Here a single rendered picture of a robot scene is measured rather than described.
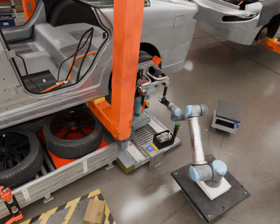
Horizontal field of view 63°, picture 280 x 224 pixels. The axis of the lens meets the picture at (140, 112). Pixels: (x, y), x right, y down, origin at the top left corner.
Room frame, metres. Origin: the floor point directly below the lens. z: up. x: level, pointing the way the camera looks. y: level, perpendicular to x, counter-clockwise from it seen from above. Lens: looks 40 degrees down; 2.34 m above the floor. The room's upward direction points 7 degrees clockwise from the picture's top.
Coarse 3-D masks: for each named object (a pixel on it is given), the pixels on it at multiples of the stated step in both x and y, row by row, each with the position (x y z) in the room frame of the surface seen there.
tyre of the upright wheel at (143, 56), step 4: (140, 52) 2.47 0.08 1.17; (144, 52) 2.51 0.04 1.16; (140, 56) 2.36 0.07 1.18; (144, 56) 2.39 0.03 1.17; (148, 56) 2.43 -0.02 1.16; (152, 56) 2.52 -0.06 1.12; (140, 60) 2.35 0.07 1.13; (144, 60) 2.39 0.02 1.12; (108, 84) 2.28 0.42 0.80; (140, 96) 2.40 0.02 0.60
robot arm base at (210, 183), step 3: (204, 180) 1.39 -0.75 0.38; (207, 180) 1.38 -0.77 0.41; (210, 180) 1.36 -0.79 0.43; (207, 183) 1.36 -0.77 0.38; (210, 183) 1.35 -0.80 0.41; (213, 183) 1.35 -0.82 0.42; (216, 183) 1.35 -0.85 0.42; (219, 183) 1.36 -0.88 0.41; (210, 186) 1.34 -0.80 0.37; (213, 186) 1.34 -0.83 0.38; (216, 186) 1.34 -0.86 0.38
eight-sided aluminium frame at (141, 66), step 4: (148, 60) 2.40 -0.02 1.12; (140, 64) 2.30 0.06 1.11; (144, 64) 2.29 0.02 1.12; (148, 64) 2.32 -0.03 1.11; (152, 64) 2.36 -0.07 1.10; (140, 68) 2.24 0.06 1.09; (156, 68) 2.41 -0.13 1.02; (156, 76) 2.49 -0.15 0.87; (160, 76) 2.48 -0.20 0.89; (156, 80) 2.50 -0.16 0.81; (156, 88) 2.45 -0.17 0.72; (148, 96) 2.37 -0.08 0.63; (144, 100) 2.33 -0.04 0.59
